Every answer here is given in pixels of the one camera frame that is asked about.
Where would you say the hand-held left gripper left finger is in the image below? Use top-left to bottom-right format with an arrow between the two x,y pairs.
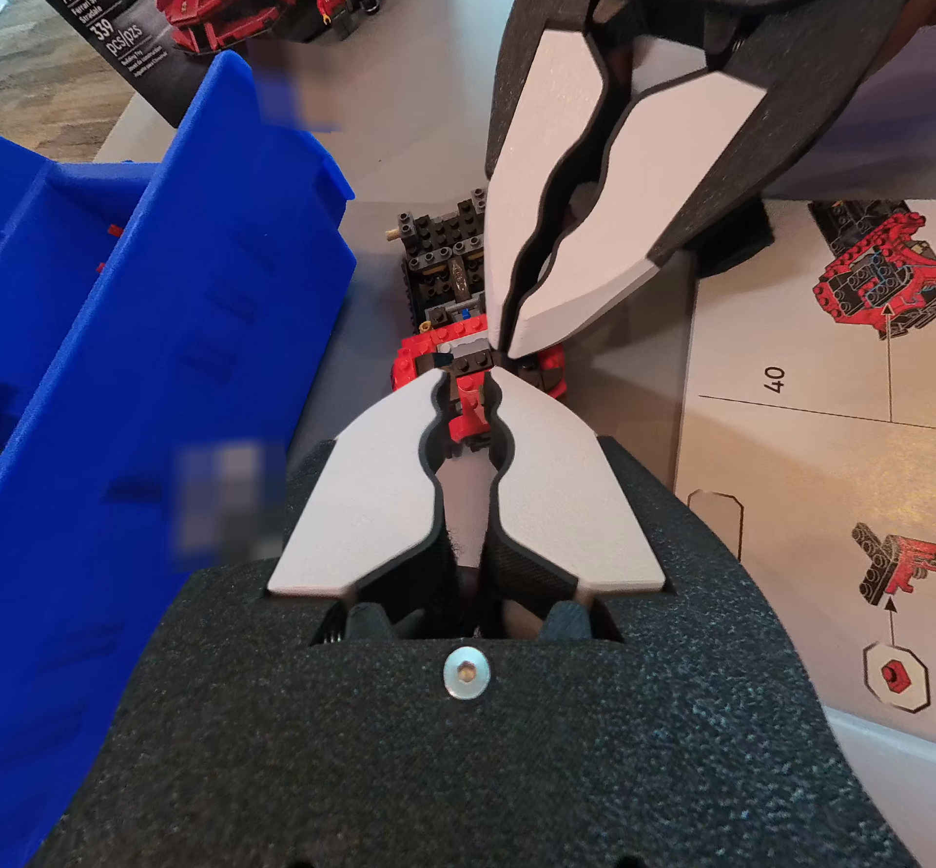
267,367 -> 449,600

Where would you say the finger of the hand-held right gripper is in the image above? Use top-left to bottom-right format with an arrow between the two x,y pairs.
508,35 -> 770,363
484,27 -> 609,356

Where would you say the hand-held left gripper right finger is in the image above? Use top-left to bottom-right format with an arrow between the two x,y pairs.
486,368 -> 668,607

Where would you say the red and black lego car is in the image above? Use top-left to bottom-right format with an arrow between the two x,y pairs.
385,188 -> 570,454

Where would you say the lego instruction booklet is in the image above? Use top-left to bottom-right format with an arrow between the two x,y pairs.
673,199 -> 936,745

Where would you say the blue storage bin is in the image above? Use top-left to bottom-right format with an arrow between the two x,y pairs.
0,49 -> 358,868

